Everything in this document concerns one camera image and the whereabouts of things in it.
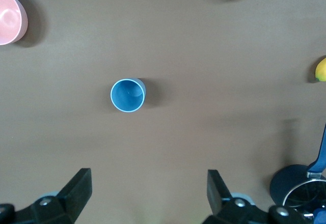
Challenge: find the glass pot lid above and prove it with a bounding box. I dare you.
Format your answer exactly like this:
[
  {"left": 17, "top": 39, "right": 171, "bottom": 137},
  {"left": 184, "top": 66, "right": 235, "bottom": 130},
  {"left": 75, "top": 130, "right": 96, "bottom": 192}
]
[{"left": 282, "top": 178, "right": 326, "bottom": 224}]

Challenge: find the blue plastic cup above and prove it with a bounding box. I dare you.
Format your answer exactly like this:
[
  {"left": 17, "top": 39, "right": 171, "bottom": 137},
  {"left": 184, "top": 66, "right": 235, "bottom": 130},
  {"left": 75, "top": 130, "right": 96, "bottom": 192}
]
[{"left": 110, "top": 78, "right": 147, "bottom": 113}]

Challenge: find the dark blue pot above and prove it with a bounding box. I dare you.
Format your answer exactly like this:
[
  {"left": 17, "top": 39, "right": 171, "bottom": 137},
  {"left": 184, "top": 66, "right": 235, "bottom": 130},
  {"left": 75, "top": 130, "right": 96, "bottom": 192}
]
[{"left": 269, "top": 122, "right": 326, "bottom": 224}]

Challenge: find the pink bowl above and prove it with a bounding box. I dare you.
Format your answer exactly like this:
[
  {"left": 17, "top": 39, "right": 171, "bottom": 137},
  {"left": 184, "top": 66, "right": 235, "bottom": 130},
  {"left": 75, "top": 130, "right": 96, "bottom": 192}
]
[{"left": 0, "top": 0, "right": 29, "bottom": 46}]

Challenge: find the yellow lemon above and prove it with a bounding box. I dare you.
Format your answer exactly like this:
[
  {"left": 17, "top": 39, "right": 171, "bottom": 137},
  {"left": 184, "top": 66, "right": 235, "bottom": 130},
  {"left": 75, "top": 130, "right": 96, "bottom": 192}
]
[{"left": 315, "top": 57, "right": 326, "bottom": 82}]

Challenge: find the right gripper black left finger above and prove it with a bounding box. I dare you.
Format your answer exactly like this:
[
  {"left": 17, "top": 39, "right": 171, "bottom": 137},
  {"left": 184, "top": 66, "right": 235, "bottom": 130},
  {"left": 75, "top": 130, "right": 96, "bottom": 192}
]
[{"left": 0, "top": 167, "right": 92, "bottom": 224}]

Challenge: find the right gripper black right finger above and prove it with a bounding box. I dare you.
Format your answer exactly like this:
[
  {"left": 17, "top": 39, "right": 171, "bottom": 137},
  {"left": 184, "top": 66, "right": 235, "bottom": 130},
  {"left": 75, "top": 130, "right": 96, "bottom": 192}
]
[{"left": 201, "top": 169, "right": 309, "bottom": 224}]

